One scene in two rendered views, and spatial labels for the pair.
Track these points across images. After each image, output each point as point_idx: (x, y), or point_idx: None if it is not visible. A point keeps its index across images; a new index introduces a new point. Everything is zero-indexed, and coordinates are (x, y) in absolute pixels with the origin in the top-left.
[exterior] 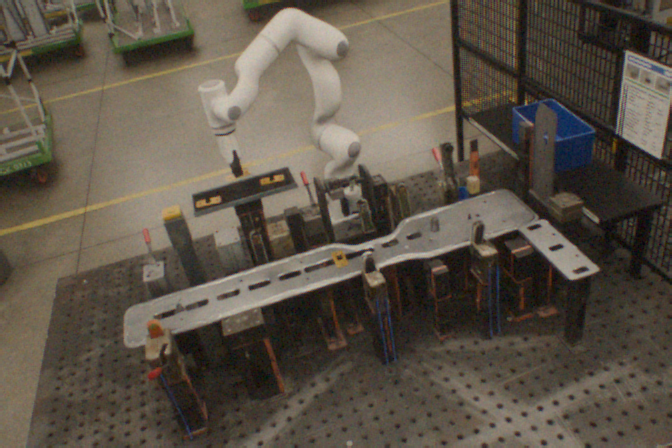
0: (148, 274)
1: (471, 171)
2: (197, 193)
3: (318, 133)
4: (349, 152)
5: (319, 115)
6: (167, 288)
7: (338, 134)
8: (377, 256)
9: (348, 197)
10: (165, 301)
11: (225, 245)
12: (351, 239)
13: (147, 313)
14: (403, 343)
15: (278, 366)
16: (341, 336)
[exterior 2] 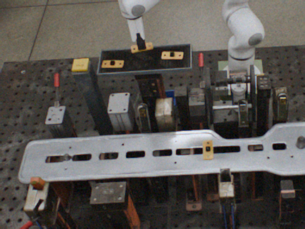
0: (50, 117)
1: None
2: (106, 50)
3: (228, 13)
4: (249, 42)
5: (231, 0)
6: (64, 131)
7: (244, 22)
8: (240, 158)
9: (233, 91)
10: (59, 144)
11: (114, 113)
12: (228, 124)
13: (42, 152)
14: (246, 225)
15: (142, 210)
16: (199, 200)
